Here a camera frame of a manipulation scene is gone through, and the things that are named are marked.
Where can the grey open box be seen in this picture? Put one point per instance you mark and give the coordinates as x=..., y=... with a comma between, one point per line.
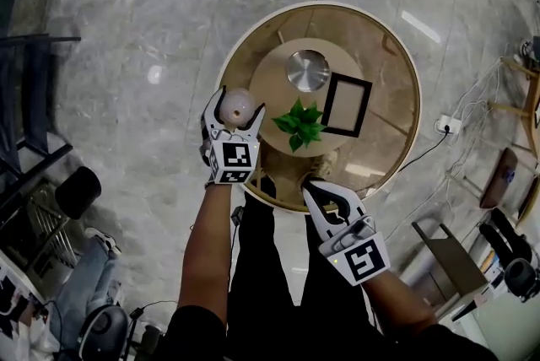
x=451, y=262

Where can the person's black shirt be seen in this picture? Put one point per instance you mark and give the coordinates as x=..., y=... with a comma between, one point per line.
x=198, y=334

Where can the steel bowl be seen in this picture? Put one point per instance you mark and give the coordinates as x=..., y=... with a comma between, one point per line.
x=308, y=70

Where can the person's black trousers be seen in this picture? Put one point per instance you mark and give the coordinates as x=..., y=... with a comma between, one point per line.
x=261, y=266

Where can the black picture frame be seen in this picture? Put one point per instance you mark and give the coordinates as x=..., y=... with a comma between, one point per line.
x=346, y=106

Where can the black oval device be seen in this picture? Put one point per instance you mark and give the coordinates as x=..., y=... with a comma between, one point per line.
x=105, y=327

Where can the light wooden side table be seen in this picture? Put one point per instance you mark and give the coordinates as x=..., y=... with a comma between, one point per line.
x=527, y=110

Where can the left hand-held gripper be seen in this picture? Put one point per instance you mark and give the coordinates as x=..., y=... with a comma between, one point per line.
x=232, y=159

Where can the black headset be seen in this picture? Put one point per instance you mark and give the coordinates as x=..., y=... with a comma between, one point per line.
x=519, y=271

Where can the green potted plant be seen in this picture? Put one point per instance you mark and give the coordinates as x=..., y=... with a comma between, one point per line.
x=300, y=125

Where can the brown stool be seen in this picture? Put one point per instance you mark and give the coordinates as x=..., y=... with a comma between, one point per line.
x=500, y=178

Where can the person's right forearm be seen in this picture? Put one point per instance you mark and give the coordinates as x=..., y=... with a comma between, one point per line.
x=398, y=304

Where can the person's light shoe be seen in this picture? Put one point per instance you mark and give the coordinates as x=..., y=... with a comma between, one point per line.
x=325, y=167

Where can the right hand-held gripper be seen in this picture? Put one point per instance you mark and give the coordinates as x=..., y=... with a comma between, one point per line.
x=363, y=258

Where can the white power strip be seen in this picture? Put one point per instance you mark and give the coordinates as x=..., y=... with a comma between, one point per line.
x=448, y=124

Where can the round glass side table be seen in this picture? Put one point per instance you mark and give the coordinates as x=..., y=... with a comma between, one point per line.
x=392, y=98

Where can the person's left forearm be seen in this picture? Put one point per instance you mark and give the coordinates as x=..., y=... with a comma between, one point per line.
x=206, y=249

